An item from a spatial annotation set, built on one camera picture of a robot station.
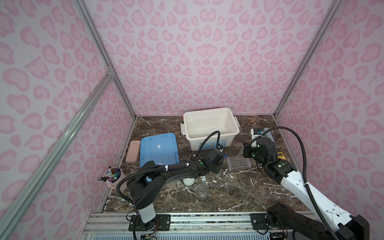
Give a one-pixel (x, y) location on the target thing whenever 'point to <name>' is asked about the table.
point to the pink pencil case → (133, 154)
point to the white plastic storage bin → (198, 125)
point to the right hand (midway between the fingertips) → (244, 142)
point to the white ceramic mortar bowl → (189, 181)
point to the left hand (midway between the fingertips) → (218, 159)
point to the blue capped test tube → (226, 157)
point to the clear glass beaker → (201, 191)
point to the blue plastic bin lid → (162, 149)
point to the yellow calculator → (281, 155)
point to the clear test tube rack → (238, 163)
